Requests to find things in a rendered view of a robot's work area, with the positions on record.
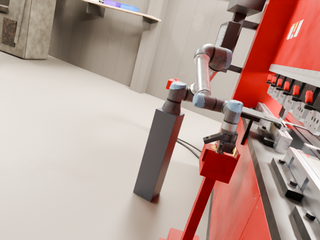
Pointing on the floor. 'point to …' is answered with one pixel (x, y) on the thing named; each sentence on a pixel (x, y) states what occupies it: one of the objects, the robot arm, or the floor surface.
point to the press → (26, 28)
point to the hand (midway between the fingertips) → (215, 163)
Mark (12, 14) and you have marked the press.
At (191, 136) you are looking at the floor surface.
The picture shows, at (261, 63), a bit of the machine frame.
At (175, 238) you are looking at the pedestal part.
